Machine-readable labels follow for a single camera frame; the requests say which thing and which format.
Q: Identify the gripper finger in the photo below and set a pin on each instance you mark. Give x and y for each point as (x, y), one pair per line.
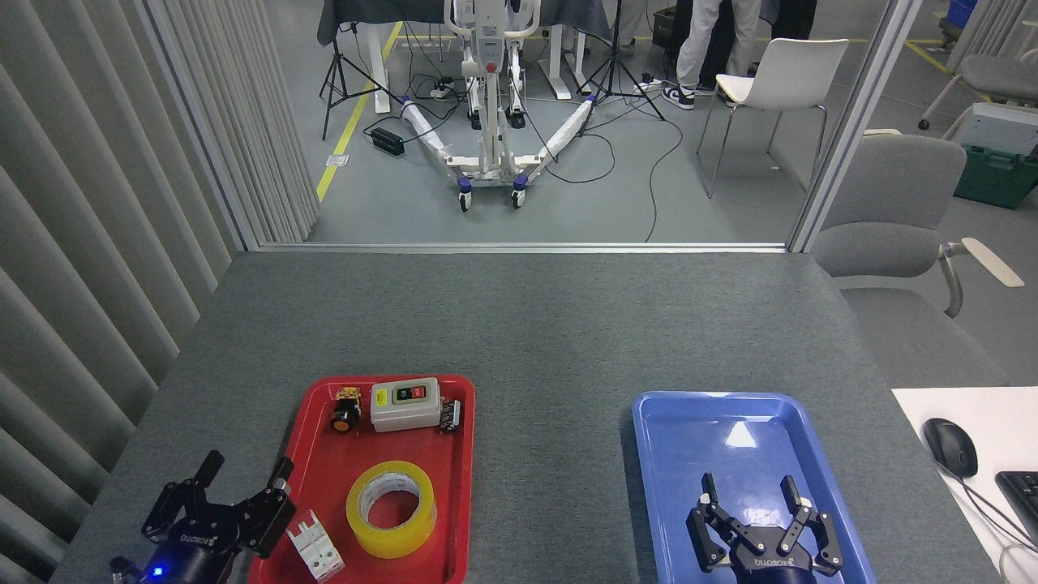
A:
(174, 507)
(704, 527)
(272, 515)
(819, 539)

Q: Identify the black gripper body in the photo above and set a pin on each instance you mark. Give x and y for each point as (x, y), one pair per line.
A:
(190, 560)
(770, 568)

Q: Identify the yellow tape roll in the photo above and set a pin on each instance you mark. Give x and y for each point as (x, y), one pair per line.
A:
(393, 545)

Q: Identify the white breaker block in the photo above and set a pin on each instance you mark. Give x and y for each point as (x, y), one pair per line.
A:
(316, 547)

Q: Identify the red plastic tray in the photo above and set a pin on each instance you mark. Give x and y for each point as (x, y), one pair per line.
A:
(324, 454)

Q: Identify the blue plastic tray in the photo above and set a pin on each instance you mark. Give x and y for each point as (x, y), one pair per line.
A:
(697, 438)

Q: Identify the black yellow push button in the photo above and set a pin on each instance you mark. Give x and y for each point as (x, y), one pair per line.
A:
(345, 420)

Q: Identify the black computer mouse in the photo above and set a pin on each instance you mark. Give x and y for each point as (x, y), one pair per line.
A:
(950, 446)

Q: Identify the black keyboard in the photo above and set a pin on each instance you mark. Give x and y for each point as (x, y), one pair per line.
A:
(1023, 499)

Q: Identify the white desk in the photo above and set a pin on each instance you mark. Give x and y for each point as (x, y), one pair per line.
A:
(997, 422)

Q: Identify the grey office chair with armrest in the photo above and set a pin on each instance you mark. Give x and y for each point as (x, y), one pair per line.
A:
(884, 203)

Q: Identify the black power strip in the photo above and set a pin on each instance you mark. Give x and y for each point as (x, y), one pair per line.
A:
(388, 141)

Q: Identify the green plastic bin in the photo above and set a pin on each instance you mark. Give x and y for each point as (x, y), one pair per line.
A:
(993, 180)

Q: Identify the white flat box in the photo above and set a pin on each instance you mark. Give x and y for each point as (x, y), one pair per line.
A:
(1005, 128)

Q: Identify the black tripod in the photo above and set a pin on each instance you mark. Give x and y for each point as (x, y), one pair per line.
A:
(336, 61)
(616, 40)

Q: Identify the white plastic chair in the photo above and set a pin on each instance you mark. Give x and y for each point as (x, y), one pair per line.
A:
(799, 69)

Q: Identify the person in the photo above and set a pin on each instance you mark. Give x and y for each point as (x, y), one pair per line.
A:
(697, 49)
(791, 16)

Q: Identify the grey chair on castors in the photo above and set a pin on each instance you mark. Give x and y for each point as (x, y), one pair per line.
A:
(1001, 75)

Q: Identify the table with dark cloth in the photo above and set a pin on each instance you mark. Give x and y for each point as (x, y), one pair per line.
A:
(357, 12)

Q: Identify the white stand on wheels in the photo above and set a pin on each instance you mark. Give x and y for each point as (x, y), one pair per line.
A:
(489, 36)

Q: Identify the blue bin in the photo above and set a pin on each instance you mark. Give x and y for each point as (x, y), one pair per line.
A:
(962, 12)

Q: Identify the grey two-button switch box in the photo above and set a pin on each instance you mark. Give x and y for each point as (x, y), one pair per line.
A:
(405, 414)

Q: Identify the small black switch part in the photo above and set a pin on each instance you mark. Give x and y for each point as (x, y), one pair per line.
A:
(451, 415)

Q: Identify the silver post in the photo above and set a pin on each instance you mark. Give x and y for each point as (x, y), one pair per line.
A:
(853, 122)

